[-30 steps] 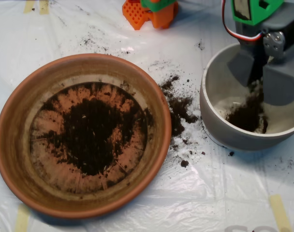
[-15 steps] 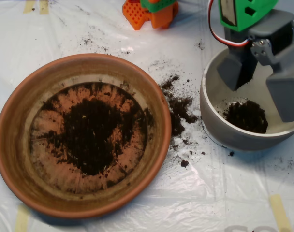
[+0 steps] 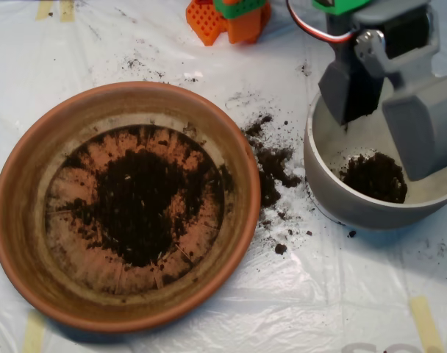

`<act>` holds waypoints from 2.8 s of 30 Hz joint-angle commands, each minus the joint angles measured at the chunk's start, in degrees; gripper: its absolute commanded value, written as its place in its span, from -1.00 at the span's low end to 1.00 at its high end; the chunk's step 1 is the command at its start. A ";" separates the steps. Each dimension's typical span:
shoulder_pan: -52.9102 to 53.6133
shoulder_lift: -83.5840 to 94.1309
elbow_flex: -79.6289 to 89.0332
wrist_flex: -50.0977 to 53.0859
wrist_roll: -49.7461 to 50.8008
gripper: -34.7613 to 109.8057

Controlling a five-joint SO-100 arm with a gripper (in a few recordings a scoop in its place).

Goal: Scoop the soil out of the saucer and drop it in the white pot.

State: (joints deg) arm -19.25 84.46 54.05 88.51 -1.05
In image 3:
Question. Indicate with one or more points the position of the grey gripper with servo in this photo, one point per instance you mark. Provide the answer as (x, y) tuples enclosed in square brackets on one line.
[(411, 60)]

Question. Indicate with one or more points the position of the dark soil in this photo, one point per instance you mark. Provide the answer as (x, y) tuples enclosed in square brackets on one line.
[(142, 206), (374, 180)]

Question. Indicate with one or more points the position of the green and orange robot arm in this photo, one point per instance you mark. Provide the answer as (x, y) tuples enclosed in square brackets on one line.
[(242, 29)]

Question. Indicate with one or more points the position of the white ceramic pot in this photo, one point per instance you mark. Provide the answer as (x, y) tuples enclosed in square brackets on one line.
[(326, 195)]

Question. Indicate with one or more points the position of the spilled soil pile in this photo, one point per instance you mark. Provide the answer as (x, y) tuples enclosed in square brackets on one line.
[(271, 173)]

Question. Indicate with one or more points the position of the dark brown debris chunk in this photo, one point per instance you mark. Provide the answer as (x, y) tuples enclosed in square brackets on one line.
[(281, 249)]

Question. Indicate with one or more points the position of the terracotta plant saucer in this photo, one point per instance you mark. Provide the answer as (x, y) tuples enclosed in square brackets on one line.
[(25, 257)]

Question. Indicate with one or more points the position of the beige masking tape strip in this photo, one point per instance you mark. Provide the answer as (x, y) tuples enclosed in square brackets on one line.
[(425, 323), (34, 334), (392, 8), (67, 10), (43, 9)]

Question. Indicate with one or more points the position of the clear plastic cover sheet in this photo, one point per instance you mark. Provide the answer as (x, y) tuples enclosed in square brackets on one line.
[(319, 294)]

